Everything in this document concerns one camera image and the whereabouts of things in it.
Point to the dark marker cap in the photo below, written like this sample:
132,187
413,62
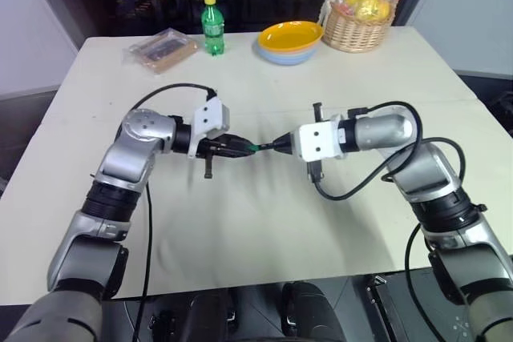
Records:
267,146

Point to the green marker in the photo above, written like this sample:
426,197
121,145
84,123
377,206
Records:
253,148

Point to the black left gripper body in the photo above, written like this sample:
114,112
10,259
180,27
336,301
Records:
211,148

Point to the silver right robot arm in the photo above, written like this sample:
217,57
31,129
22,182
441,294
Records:
429,166

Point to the yellow bowl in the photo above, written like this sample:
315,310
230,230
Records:
288,35

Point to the black flat box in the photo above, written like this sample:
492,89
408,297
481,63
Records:
394,306

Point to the dark rounded shape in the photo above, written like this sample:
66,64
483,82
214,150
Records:
305,310
212,314

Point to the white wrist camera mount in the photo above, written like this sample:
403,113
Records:
316,139
210,117

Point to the green plastic bottle yellow cap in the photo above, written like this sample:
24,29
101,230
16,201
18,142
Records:
213,29

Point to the plastic wrapped cardboard box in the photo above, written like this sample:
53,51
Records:
162,51

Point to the blue bowl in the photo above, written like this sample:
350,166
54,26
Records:
282,61

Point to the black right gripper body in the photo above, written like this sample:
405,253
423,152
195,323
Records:
314,170

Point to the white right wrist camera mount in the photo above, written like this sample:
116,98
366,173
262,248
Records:
316,139

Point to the wicker basket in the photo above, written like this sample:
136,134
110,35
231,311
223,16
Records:
354,33

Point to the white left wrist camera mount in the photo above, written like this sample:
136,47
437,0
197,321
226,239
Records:
210,117

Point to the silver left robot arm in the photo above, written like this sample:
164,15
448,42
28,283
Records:
132,138

